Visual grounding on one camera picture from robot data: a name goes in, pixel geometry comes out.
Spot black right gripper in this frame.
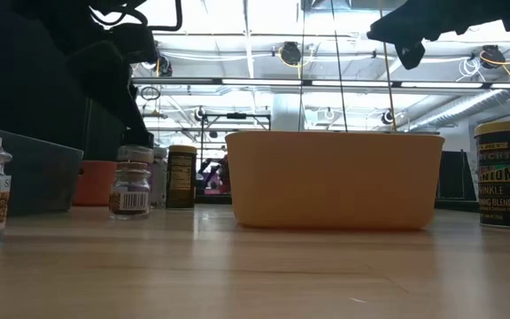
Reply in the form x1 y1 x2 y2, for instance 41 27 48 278
367 0 510 71

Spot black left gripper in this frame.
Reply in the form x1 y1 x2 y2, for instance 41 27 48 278
53 19 155 150

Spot white lid jar barcode label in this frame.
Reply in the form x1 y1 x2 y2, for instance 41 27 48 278
150 145 168 210

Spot small cork jar purple label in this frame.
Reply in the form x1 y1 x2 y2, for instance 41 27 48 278
108 160 152 222

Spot dark jar yellow lid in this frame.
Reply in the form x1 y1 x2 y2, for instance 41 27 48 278
165 144 198 210

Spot yellow plastic bin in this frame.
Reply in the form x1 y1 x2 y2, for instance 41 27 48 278
225 130 445 231

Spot chili onion jar yellow lid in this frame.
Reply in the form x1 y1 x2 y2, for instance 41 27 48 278
474 119 510 230

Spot long ceiling light bar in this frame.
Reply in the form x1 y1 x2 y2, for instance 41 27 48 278
130 76 510 90

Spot black curtain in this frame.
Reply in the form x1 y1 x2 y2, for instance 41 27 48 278
0 0 132 163

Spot orange plastic bin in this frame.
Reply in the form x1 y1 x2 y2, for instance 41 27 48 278
72 159 120 207

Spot grey translucent plastic bin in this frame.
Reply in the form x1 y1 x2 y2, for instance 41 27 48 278
0 122 84 218

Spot person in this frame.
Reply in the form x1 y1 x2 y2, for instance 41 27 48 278
217 148 232 196

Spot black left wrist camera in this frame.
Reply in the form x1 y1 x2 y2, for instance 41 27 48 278
109 22 159 65

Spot silver ventilation duct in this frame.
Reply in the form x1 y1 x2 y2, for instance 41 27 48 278
407 87 510 132

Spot black left wrist camera cable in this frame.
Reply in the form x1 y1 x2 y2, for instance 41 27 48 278
87 0 183 33

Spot thin black hanging cable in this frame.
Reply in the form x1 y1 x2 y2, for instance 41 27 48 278
297 0 306 133

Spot black background rig frame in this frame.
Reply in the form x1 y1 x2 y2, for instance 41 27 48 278
198 112 273 150

